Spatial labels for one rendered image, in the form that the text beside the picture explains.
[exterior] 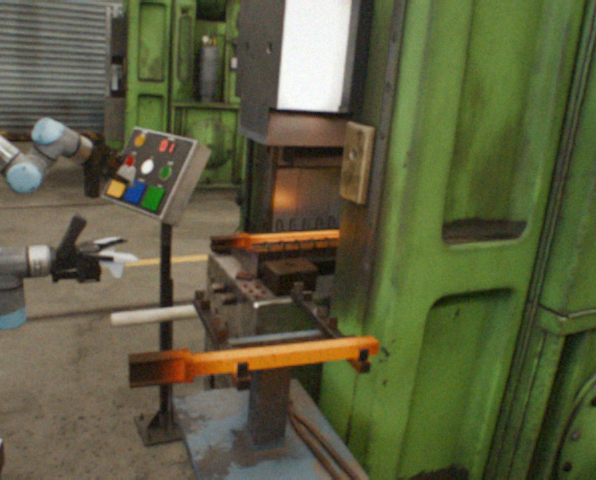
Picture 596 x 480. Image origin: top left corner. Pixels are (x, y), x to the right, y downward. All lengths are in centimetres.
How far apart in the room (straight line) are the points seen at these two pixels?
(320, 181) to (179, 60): 452
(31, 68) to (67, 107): 74
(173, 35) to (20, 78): 358
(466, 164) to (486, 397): 65
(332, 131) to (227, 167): 502
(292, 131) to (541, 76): 60
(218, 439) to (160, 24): 550
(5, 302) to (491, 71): 121
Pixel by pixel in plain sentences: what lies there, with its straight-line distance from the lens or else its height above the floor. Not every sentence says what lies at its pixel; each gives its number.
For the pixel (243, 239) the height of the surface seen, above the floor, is 101.
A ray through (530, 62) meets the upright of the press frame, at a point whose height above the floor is 153.
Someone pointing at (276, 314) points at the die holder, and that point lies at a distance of 141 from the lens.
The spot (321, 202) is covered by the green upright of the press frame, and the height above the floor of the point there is 105.
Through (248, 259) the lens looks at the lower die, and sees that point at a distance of 156.
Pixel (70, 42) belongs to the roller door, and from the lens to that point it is 931.
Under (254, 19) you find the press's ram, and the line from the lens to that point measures 153.
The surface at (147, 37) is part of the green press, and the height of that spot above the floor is 158.
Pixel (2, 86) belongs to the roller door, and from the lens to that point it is 929.
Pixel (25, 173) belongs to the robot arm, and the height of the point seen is 116.
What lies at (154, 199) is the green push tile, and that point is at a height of 101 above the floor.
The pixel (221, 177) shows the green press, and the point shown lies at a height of 13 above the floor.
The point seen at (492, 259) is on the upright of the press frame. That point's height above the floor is 108.
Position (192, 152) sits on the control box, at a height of 116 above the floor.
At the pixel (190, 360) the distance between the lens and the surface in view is 88.
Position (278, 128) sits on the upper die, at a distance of 143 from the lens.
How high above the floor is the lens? 148
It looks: 18 degrees down
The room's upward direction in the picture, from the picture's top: 6 degrees clockwise
